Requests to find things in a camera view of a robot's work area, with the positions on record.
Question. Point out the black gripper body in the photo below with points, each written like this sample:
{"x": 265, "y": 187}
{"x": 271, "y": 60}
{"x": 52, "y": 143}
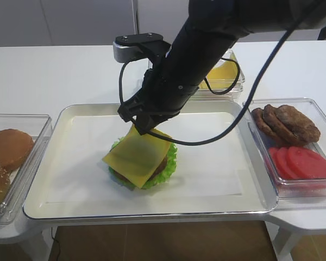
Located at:
{"x": 166, "y": 88}

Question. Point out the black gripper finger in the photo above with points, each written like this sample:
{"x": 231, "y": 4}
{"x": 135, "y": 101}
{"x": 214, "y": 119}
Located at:
{"x": 129, "y": 108}
{"x": 147, "y": 120}

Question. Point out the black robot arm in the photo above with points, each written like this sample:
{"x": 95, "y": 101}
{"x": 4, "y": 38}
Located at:
{"x": 211, "y": 28}

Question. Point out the green lettuce leaf on tray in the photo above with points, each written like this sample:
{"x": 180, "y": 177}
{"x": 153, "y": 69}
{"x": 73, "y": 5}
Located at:
{"x": 164, "y": 175}

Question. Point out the yellow cheese slice stack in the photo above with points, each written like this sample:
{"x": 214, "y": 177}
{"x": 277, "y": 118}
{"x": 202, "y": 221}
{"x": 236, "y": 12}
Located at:
{"x": 224, "y": 72}

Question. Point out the clear lettuce cheese container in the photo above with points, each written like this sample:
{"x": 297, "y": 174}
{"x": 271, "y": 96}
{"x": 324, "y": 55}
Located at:
{"x": 204, "y": 93}

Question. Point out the brown patty on tray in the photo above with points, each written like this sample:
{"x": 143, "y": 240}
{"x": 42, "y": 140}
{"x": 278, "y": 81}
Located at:
{"x": 158, "y": 170}

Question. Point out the white paper tray liner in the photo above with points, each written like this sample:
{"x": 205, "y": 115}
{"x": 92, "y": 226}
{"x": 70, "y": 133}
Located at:
{"x": 78, "y": 173}

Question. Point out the white rectangular serving tray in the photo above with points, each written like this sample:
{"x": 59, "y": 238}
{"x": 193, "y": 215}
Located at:
{"x": 258, "y": 196}

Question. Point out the back brown patty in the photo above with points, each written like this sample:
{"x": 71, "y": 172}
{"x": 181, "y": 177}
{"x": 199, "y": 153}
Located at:
{"x": 257, "y": 115}

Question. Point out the clear bun container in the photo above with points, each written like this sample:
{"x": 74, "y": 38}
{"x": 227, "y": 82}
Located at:
{"x": 39, "y": 127}

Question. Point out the plain orange bun bottom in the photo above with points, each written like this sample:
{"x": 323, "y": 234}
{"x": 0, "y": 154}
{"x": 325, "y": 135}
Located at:
{"x": 15, "y": 147}

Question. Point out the back red tomato slice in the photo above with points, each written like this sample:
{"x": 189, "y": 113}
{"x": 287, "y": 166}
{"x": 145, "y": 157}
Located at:
{"x": 273, "y": 152}

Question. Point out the red tomato slice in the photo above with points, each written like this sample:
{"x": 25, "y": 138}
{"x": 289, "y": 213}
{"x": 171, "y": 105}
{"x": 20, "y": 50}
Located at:
{"x": 282, "y": 165}
{"x": 306, "y": 163}
{"x": 273, "y": 152}

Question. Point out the middle brown patty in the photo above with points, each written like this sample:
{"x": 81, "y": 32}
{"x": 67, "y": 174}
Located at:
{"x": 279, "y": 128}

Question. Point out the clear patty tomato container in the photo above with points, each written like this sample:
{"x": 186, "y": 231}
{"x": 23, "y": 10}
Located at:
{"x": 303, "y": 188}

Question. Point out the front brown patty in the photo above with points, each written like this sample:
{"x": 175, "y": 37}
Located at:
{"x": 298, "y": 123}

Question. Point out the middle red tomato slice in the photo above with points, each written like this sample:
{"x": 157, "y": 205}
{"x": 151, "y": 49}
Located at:
{"x": 282, "y": 165}

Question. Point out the front red tomato slice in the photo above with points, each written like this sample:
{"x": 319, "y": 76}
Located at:
{"x": 306, "y": 163}

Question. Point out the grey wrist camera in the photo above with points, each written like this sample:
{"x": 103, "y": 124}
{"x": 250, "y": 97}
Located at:
{"x": 135, "y": 47}

